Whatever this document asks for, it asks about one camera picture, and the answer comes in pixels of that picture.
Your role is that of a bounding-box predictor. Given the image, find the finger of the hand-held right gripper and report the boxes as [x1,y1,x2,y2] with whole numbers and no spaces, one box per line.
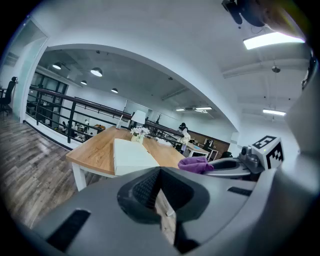
[208,157,242,171]
[202,167,252,180]

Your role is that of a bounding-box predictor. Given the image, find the large dome pendant lamp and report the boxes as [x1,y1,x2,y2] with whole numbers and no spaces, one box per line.
[89,66,103,78]

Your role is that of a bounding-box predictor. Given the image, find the pink flowers in pot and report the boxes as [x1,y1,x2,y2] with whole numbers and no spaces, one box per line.
[129,126,151,145]

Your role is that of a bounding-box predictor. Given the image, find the white table lamp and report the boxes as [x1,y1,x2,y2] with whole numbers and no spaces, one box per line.
[128,109,147,131]

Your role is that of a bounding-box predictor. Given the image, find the bright ceiling panel light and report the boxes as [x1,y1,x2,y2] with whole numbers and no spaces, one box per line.
[242,31,306,50]

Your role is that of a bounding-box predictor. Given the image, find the black high-back office chair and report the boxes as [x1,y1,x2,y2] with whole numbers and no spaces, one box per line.
[0,76,18,117]

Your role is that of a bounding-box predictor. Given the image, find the purple cloth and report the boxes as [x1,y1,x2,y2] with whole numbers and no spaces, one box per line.
[177,156,215,175]

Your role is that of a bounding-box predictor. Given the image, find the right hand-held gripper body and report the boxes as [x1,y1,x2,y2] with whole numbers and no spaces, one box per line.
[237,135,286,176]

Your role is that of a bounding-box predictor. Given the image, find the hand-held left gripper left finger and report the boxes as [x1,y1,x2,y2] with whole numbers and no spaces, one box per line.
[32,166,176,256]

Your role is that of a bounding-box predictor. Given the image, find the white paper sheet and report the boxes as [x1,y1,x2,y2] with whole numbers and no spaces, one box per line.
[113,138,161,177]

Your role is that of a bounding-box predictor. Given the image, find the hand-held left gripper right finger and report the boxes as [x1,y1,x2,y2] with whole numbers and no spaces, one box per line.
[159,166,288,256]

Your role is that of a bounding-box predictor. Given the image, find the black head-worn camera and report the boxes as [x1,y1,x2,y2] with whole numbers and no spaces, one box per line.
[221,0,266,29]

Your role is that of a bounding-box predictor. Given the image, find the white flat box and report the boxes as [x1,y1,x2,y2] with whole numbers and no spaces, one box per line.
[156,138,173,148]

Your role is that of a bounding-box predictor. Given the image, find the wooden side table white legs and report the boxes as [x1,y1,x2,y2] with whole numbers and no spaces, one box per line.
[184,141,211,161]

